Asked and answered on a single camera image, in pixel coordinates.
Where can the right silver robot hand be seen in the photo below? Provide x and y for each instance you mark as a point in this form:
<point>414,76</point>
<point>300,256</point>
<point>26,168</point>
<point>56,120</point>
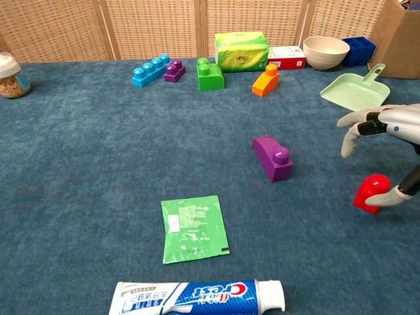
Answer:
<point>400,118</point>

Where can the red toy block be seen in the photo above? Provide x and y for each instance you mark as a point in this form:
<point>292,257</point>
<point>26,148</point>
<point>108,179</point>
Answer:
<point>369,190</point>

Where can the purple toy block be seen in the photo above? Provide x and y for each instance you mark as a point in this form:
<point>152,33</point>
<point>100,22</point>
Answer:
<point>274,160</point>

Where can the orange toy block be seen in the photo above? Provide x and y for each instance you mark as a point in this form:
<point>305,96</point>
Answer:
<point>265,82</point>

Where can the green toy block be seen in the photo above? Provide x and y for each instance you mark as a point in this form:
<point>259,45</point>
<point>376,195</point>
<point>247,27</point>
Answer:
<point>210,78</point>

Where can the small purple two-stud block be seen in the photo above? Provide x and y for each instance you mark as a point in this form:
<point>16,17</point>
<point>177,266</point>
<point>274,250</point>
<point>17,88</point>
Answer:
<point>174,73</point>

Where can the cyan long toy block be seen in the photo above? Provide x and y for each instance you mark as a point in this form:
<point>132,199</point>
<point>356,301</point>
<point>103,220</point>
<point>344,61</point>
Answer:
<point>149,72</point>

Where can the light green dustpan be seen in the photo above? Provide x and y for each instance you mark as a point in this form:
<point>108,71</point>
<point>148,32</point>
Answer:
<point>356,90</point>

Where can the cardboard box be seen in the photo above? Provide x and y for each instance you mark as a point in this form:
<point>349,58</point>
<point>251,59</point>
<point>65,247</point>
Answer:
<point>398,39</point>

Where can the blue compartment tray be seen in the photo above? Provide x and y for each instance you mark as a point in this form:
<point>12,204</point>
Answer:
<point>359,49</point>

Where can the beige bowl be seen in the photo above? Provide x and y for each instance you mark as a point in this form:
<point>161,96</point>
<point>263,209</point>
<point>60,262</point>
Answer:
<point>325,52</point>

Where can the red and white box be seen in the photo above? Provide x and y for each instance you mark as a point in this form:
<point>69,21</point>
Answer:
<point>287,57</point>

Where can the green tissue pack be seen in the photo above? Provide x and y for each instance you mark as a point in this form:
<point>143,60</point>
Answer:
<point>241,52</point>

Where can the green sachet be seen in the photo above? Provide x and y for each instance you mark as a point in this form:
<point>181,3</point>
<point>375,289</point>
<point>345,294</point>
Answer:
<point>193,229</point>

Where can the woven folding screen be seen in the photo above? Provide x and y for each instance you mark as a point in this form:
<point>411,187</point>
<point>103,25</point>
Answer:
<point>147,29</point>

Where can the blue white toothpaste tube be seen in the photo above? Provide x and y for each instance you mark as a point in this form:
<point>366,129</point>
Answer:
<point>197,298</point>

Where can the glass jar with white lid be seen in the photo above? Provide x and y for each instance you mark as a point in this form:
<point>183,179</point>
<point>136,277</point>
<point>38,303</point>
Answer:
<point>11,77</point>

